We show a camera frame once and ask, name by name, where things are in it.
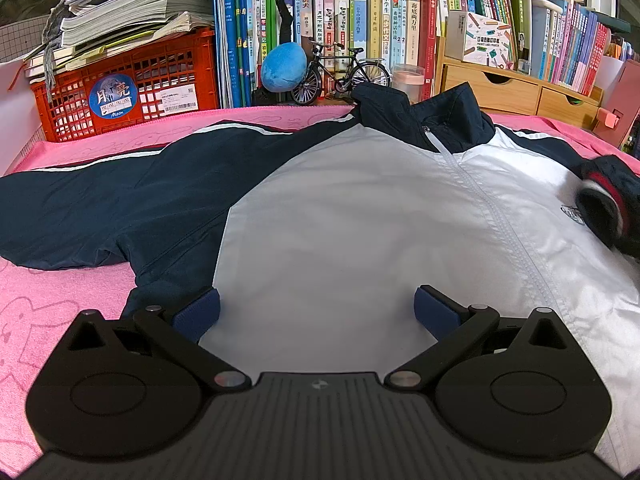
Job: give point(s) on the blue plush ball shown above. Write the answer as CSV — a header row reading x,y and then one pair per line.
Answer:
x,y
282,67

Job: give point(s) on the grey grid mat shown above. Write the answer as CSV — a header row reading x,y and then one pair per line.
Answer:
x,y
20,42

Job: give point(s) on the miniature black bicycle model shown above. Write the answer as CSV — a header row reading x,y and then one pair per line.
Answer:
x,y
350,79

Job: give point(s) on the white board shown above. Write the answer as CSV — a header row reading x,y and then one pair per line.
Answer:
x,y
15,110

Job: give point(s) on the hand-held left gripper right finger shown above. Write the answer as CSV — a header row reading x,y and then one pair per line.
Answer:
x,y
435,310

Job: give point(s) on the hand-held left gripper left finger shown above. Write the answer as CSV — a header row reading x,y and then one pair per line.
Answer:
x,y
200,307

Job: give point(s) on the stack of papers and booklets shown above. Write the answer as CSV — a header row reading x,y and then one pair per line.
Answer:
x,y
130,20

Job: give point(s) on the wooden drawer organizer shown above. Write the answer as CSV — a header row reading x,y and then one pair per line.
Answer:
x,y
500,90

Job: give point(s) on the pink cardboard box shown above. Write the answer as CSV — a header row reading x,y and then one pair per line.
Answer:
x,y
625,95

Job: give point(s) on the row of pale spine books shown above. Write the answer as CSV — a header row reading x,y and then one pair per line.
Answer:
x,y
370,25

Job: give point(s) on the row of thin colourful books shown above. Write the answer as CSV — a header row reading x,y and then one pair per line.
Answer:
x,y
565,45

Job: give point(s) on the row of tall blue books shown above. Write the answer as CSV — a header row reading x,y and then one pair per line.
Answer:
x,y
240,35

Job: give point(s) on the navy and white jacket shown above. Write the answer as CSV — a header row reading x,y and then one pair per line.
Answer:
x,y
350,220

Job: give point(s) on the white printed cardboard box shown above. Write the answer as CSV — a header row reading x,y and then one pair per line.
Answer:
x,y
480,42

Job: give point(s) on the red plastic crate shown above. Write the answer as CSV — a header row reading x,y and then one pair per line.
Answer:
x,y
150,67

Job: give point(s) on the pink rabbit print towel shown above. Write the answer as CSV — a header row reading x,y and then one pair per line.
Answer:
x,y
65,300

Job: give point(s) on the clear cup with pink lid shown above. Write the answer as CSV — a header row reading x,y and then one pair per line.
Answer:
x,y
407,85

